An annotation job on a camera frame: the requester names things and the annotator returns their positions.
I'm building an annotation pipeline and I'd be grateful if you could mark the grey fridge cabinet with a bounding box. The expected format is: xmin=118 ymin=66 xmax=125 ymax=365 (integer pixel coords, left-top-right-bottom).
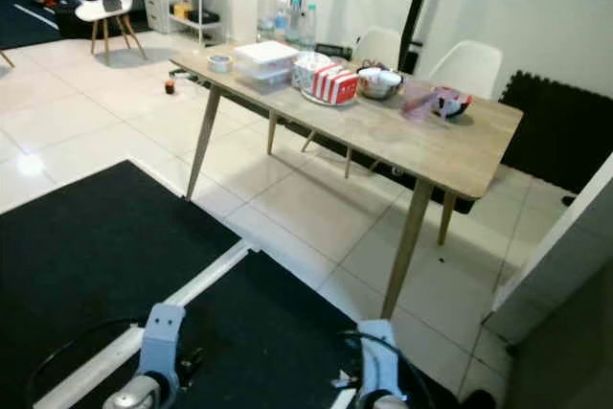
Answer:
xmin=501 ymin=254 xmax=613 ymax=409

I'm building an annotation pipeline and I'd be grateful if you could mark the white tape strip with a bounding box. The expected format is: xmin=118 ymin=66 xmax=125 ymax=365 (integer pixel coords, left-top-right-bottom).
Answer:
xmin=329 ymin=386 xmax=361 ymax=409

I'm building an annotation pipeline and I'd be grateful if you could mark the black foam floor mat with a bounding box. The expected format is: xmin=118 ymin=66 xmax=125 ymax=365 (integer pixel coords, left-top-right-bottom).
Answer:
xmin=259 ymin=102 xmax=480 ymax=216

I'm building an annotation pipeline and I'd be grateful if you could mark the wooden dining table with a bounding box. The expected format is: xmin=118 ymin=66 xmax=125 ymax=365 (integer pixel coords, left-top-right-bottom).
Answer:
xmin=170 ymin=41 xmax=526 ymax=320

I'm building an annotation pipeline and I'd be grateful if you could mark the patterned round plate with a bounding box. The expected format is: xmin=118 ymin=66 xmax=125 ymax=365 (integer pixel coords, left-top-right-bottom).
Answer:
xmin=298 ymin=83 xmax=358 ymax=108

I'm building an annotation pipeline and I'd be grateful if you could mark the pink clear measuring jug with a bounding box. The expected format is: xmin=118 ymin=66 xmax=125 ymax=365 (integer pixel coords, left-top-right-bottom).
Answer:
xmin=399 ymin=80 xmax=447 ymax=124

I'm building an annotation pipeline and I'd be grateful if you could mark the steel mixing bowl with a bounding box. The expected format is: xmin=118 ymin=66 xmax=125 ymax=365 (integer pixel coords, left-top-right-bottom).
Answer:
xmin=356 ymin=61 xmax=406 ymax=102

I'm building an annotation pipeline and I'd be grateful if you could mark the red bowl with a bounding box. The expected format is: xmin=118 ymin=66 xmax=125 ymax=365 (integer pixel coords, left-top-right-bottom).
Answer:
xmin=430 ymin=85 xmax=476 ymax=122

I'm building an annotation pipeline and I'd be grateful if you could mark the small round clear tub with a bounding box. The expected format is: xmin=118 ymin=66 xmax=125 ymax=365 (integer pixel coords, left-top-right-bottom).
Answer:
xmin=207 ymin=53 xmax=234 ymax=74

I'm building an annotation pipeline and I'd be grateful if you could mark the black flat electronic device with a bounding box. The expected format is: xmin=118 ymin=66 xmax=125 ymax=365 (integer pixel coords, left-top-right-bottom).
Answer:
xmin=316 ymin=41 xmax=353 ymax=58

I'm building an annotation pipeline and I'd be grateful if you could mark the white plastic chair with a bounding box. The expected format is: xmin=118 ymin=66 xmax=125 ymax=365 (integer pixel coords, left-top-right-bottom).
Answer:
xmin=427 ymin=39 xmax=506 ymax=102
xmin=349 ymin=25 xmax=401 ymax=71

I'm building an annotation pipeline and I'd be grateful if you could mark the tall clear plastic bottle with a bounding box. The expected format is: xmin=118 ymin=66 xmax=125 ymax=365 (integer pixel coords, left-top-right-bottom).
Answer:
xmin=256 ymin=0 xmax=280 ymax=44

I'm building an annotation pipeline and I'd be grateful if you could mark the white chair black seat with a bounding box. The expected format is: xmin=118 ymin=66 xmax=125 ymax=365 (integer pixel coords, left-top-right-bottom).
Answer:
xmin=74 ymin=0 xmax=148 ymax=66

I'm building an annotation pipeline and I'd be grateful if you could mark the black stand pole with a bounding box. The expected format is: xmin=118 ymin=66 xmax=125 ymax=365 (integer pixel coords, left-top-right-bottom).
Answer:
xmin=397 ymin=0 xmax=443 ymax=74

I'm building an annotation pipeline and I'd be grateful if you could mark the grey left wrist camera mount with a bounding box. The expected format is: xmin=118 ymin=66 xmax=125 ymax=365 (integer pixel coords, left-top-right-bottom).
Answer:
xmin=136 ymin=303 xmax=187 ymax=388

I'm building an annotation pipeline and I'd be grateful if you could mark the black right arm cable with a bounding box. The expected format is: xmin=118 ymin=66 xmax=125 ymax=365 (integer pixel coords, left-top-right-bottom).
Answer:
xmin=339 ymin=329 xmax=438 ymax=409

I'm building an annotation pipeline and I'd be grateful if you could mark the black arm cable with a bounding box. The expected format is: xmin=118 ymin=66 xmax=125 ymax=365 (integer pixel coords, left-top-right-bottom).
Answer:
xmin=26 ymin=317 xmax=147 ymax=409
xmin=339 ymin=329 xmax=438 ymax=409

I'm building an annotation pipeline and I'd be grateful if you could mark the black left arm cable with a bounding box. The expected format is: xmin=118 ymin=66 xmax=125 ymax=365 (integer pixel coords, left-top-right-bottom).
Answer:
xmin=26 ymin=317 xmax=147 ymax=409

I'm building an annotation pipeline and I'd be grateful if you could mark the black foam wall mat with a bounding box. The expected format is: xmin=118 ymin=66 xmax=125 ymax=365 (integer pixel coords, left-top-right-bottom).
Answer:
xmin=497 ymin=68 xmax=613 ymax=195

